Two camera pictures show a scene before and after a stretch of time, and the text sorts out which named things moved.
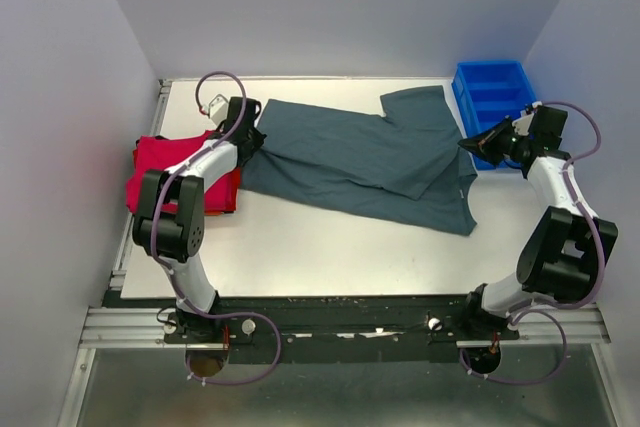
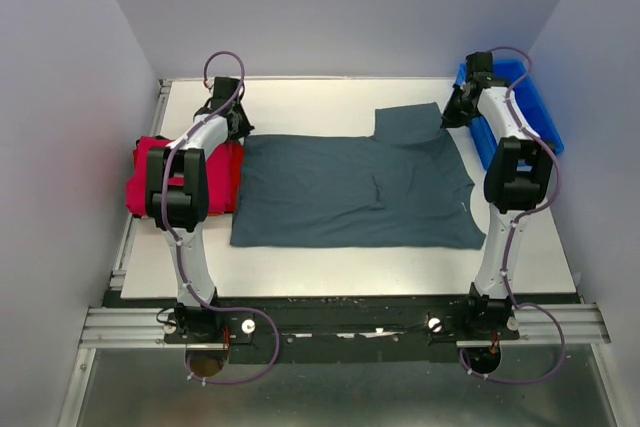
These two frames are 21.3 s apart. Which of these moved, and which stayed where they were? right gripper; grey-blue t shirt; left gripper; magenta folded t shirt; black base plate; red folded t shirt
Moved: left gripper; grey-blue t shirt; right gripper
Stayed: black base plate; red folded t shirt; magenta folded t shirt
